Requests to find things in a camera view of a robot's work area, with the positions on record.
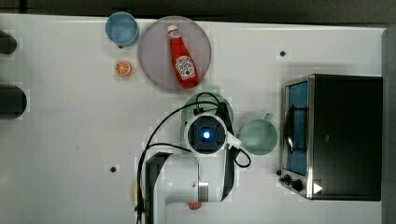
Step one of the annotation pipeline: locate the silver toaster oven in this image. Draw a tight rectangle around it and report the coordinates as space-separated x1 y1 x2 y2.
276 74 383 202

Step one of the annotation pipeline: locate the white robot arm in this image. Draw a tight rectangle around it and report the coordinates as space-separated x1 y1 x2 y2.
144 112 241 224

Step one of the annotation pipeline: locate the black cylinder upper left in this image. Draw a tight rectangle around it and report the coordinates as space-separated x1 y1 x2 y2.
0 30 18 54

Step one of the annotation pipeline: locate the green plastic mug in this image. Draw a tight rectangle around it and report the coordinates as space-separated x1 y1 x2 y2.
239 113 278 156

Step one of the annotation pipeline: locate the orange slice toy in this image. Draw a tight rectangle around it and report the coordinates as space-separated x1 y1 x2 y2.
115 61 133 77

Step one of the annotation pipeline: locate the red ketchup bottle toy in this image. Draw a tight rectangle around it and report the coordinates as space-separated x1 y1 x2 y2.
167 24 200 89

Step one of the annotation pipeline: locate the black cylinder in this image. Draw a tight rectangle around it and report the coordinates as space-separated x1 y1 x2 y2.
0 30 18 54
0 85 27 119

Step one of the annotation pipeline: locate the red strawberry toy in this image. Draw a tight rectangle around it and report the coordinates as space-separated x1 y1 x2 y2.
188 202 203 210

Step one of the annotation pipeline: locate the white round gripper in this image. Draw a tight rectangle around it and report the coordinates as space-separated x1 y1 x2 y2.
184 113 242 156

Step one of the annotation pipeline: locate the grey round plate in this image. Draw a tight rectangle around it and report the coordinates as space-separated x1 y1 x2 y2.
138 16 211 91

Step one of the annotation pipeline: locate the blue plastic cup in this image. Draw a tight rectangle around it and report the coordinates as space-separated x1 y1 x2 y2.
105 11 139 48

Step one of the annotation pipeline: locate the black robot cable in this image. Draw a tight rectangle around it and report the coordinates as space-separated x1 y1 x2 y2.
134 91 252 224

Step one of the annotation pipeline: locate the black cylinder lower left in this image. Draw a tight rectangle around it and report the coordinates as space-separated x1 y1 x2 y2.
0 85 27 119

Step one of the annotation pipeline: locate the green plastic strainer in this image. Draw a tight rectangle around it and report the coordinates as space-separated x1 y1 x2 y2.
180 84 234 147

